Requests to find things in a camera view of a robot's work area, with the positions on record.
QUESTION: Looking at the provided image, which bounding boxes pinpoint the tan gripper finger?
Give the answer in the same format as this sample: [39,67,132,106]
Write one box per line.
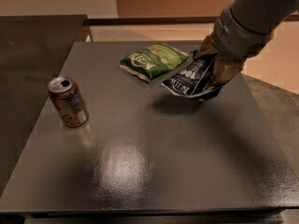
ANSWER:
[207,56,245,88]
[194,35,218,59]

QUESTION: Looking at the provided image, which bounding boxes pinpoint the blue chip bag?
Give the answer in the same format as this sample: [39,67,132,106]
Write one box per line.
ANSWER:
[162,52,224,104]

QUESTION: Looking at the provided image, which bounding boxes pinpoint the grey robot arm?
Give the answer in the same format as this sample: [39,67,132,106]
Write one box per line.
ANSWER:
[195,0,299,88]

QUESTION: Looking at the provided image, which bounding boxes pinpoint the green jalapeno chip bag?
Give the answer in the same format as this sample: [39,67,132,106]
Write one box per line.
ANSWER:
[120,43,189,82]

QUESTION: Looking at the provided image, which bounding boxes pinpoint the orange soda can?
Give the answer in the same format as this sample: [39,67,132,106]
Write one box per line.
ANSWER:
[48,77,89,128]

